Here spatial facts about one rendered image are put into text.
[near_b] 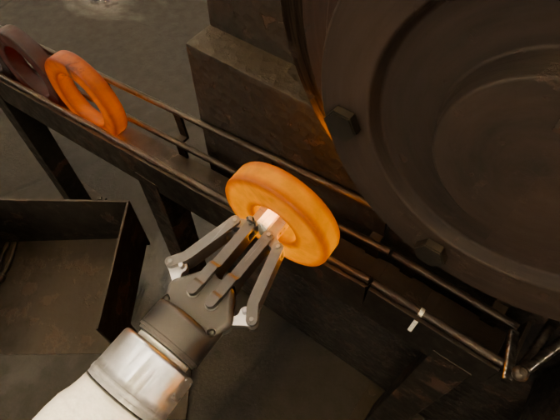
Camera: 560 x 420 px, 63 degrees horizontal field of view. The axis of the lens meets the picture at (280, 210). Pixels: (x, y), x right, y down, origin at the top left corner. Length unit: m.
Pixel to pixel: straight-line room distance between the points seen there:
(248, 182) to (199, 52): 0.27
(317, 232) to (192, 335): 0.17
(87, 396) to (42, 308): 0.40
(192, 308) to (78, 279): 0.38
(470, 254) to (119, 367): 0.32
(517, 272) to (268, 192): 0.26
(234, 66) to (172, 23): 1.67
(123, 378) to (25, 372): 1.06
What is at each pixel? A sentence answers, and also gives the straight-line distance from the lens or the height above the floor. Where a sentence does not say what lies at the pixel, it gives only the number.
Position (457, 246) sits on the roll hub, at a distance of 0.35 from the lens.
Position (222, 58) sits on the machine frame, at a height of 0.87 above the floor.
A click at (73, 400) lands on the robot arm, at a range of 0.47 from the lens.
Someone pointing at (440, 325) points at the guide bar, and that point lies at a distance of 0.66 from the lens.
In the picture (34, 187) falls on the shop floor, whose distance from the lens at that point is 1.83.
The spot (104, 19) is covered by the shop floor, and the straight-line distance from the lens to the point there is 2.46.
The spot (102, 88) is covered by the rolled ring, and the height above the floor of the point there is 0.73.
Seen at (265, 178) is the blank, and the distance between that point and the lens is 0.50.
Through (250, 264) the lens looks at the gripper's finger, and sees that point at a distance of 0.50.
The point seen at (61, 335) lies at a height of 0.60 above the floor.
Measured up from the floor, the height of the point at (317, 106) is 0.99.
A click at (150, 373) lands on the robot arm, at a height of 0.87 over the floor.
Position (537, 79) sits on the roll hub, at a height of 1.17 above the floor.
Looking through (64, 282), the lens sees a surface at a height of 0.60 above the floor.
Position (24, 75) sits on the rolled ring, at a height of 0.62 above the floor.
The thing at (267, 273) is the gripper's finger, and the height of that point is 0.85.
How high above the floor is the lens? 1.30
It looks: 57 degrees down
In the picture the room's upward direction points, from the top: straight up
